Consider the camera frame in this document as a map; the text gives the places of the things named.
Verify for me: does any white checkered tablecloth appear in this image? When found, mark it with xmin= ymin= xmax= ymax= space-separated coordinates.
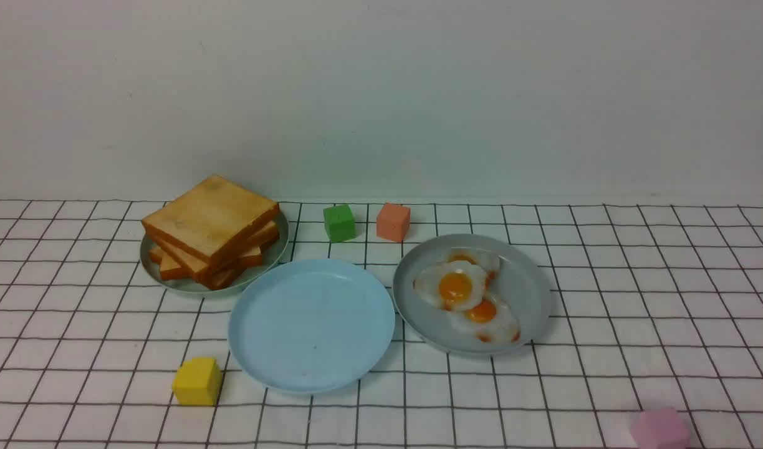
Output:
xmin=0 ymin=200 xmax=763 ymax=448

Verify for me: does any light green plate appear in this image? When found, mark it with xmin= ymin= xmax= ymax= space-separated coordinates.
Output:
xmin=140 ymin=212 xmax=290 ymax=297

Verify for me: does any fried egg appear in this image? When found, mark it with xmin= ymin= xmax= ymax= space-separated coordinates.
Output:
xmin=413 ymin=259 xmax=489 ymax=312
xmin=444 ymin=248 xmax=501 ymax=288
xmin=449 ymin=292 xmax=521 ymax=344

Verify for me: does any green cube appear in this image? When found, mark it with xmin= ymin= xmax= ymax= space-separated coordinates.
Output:
xmin=324 ymin=204 xmax=358 ymax=243

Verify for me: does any pink cube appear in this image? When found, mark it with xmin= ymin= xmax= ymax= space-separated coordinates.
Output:
xmin=630 ymin=407 xmax=690 ymax=448

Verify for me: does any toast slice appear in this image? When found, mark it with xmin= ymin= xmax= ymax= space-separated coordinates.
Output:
xmin=153 ymin=221 xmax=279 ymax=283
xmin=150 ymin=245 xmax=262 ymax=279
xmin=142 ymin=175 xmax=280 ymax=278
xmin=151 ymin=254 xmax=245 ymax=290

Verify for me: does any light blue plate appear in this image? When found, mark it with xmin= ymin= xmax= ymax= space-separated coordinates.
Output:
xmin=227 ymin=259 xmax=396 ymax=395

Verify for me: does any orange cube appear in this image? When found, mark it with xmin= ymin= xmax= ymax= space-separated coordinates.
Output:
xmin=376 ymin=203 xmax=411 ymax=243

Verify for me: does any grey plate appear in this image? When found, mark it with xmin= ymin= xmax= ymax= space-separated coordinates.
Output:
xmin=392 ymin=234 xmax=553 ymax=356

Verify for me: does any yellow cube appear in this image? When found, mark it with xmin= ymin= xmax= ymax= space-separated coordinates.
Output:
xmin=171 ymin=356 xmax=224 ymax=407

